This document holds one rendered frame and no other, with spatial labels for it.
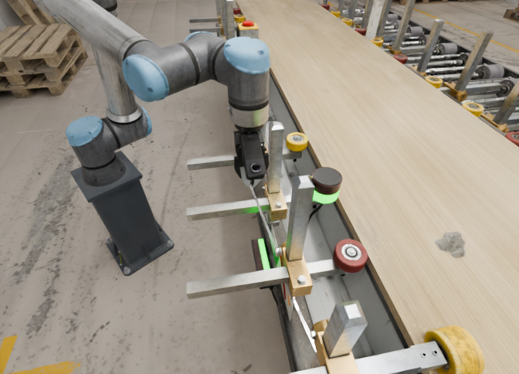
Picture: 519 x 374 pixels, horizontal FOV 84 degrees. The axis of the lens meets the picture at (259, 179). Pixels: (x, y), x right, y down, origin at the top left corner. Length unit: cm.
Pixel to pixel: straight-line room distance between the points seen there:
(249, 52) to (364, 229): 53
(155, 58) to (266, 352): 135
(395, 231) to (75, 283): 169
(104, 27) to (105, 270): 147
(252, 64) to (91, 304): 158
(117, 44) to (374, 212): 75
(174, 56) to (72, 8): 32
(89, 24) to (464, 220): 106
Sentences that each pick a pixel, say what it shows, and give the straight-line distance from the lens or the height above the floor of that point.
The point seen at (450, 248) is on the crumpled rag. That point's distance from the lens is 89.
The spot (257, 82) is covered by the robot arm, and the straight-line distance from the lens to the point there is 61.
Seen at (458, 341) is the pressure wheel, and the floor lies 98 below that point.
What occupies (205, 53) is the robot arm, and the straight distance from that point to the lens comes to 67.
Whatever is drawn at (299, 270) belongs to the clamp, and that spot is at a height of 87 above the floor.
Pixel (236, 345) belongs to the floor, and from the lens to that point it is 160.
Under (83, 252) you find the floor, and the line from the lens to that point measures 211.
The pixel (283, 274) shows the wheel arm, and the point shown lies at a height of 86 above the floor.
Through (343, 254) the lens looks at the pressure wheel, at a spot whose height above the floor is 90.
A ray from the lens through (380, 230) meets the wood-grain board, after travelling 85.
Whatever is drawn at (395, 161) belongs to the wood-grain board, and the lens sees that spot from 109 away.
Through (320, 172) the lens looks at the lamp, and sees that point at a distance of 60.
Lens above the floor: 153
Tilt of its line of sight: 43 degrees down
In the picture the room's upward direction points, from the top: straight up
